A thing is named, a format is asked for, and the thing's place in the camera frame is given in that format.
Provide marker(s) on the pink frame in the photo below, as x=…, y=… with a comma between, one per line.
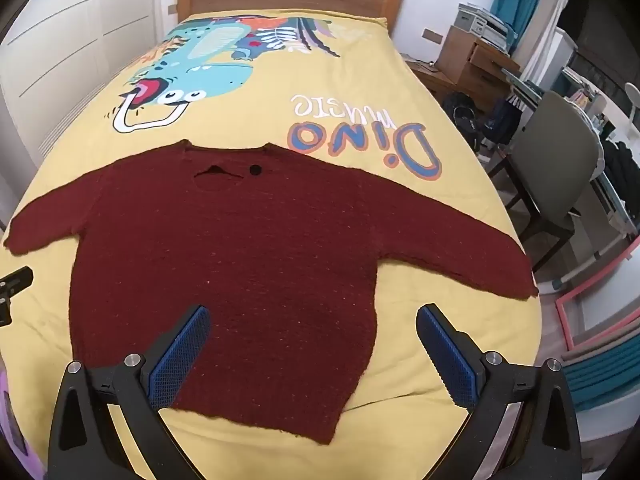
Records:
x=565, y=317

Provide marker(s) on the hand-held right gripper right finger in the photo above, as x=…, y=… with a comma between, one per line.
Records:
x=447, y=355

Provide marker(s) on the dark blue backpack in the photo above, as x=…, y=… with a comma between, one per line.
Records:
x=501, y=120

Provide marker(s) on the grey chair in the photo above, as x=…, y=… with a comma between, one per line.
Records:
x=555, y=150

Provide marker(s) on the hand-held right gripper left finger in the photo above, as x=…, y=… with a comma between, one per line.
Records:
x=180, y=355

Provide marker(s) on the black backpack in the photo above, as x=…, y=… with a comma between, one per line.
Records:
x=461, y=117

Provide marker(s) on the white round lamp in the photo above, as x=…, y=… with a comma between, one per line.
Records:
x=633, y=100

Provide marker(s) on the wooden drawer cabinet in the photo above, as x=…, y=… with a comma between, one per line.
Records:
x=475, y=67

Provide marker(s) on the dark red knitted sweater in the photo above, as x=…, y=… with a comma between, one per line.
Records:
x=240, y=270

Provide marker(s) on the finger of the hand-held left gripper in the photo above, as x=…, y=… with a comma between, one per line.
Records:
x=17, y=280

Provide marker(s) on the grey white printer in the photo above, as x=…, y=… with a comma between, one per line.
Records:
x=487, y=22

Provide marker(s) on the black jacket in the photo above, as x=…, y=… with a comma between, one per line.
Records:
x=622, y=170

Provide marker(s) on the white wardrobe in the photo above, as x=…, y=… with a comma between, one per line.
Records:
x=65, y=45

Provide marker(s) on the teal ribbed mat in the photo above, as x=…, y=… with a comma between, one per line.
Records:
x=600, y=375

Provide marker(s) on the yellow printed blanket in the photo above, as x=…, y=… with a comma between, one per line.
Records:
x=350, y=110

